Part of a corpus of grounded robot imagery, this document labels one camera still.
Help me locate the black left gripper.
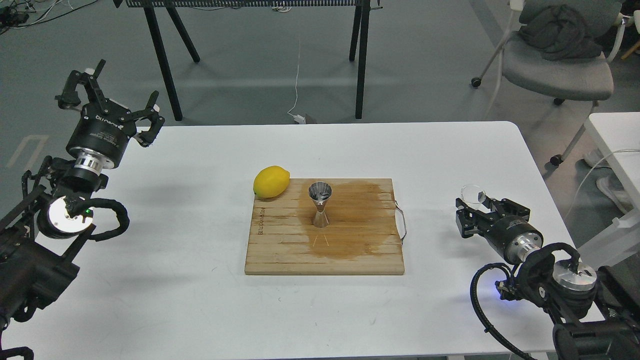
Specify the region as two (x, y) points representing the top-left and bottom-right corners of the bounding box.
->
(55, 59), (165, 169)

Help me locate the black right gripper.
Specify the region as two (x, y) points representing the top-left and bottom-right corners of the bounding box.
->
(455, 197), (543, 265)

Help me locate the clear glass cup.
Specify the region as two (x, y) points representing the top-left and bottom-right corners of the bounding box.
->
(461, 184), (492, 211)

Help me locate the steel jigger measuring cup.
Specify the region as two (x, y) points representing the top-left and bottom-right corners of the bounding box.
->
(308, 181), (333, 228)

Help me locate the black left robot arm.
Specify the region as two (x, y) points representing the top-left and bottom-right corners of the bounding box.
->
(0, 60), (165, 330)

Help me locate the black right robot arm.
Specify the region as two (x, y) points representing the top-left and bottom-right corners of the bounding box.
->
(455, 198), (640, 360)

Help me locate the wooden cutting board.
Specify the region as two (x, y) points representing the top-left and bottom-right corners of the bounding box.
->
(244, 178), (405, 276)

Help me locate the white side table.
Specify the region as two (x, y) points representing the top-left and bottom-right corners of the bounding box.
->
(578, 112), (640, 268)

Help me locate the grey office chair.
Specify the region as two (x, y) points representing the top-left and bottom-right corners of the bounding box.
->
(470, 0), (628, 167)

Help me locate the yellow lemon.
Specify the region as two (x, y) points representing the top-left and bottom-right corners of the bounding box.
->
(253, 165), (291, 198)

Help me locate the dark grey jacket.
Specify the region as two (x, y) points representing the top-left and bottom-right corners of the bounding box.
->
(518, 4), (602, 61)

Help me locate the black metal table frame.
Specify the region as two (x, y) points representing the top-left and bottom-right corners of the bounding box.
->
(113, 0), (380, 122)

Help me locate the white charger cable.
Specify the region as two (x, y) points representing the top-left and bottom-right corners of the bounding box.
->
(287, 40), (308, 125)

